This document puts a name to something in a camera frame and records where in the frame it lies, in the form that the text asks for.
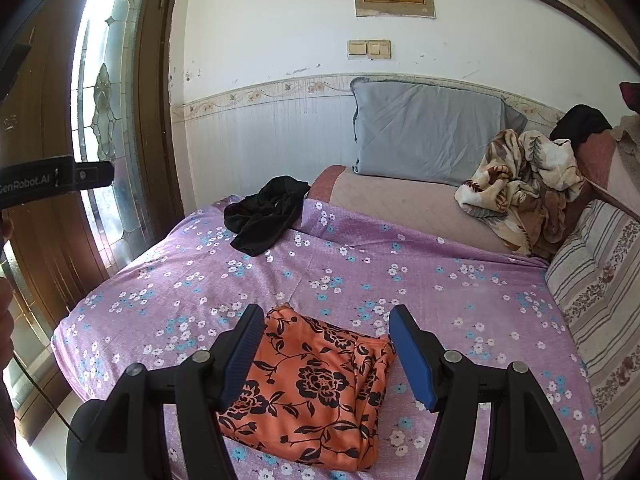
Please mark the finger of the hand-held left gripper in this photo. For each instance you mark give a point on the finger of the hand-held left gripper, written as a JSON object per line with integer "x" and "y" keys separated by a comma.
{"x": 15, "y": 67}
{"x": 85, "y": 175}

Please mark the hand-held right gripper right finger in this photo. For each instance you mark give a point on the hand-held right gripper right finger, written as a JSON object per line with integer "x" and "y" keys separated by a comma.
{"x": 412, "y": 355}

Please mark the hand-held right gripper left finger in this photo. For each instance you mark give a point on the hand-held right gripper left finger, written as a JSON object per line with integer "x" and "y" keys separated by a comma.
{"x": 245, "y": 355}

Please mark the orange black floral blouse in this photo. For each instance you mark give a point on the orange black floral blouse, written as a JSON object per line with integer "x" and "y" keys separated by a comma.
{"x": 320, "y": 385}

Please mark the wooden door with stained glass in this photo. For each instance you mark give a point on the wooden door with stained glass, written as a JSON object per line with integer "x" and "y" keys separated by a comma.
{"x": 45, "y": 110}

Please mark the purple floral bedsheet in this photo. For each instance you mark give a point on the purple floral bedsheet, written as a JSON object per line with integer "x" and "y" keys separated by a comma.
{"x": 375, "y": 280}

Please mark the black crumpled cloth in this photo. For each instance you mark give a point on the black crumpled cloth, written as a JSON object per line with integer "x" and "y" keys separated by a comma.
{"x": 265, "y": 215}

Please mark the pink sofa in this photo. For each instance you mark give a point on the pink sofa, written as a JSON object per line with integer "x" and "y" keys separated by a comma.
{"x": 400, "y": 205}

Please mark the beige brown floral blanket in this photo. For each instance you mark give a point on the beige brown floral blanket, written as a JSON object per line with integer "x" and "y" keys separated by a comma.
{"x": 515, "y": 185}

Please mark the striped floral cushion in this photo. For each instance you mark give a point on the striped floral cushion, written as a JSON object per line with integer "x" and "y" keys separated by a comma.
{"x": 600, "y": 285}

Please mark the grey pillow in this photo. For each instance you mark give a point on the grey pillow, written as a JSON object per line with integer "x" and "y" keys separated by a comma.
{"x": 425, "y": 130}

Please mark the black garment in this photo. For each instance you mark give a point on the black garment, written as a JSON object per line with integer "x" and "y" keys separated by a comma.
{"x": 580, "y": 122}

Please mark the beige fleece towel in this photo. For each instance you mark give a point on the beige fleece towel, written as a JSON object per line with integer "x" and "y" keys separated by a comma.
{"x": 631, "y": 130}

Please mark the maroon fuzzy cloth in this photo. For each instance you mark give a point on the maroon fuzzy cloth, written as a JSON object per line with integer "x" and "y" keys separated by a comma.
{"x": 631, "y": 97}

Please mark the beige wall light switch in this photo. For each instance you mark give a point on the beige wall light switch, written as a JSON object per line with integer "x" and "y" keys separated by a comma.
{"x": 358, "y": 49}
{"x": 380, "y": 48}

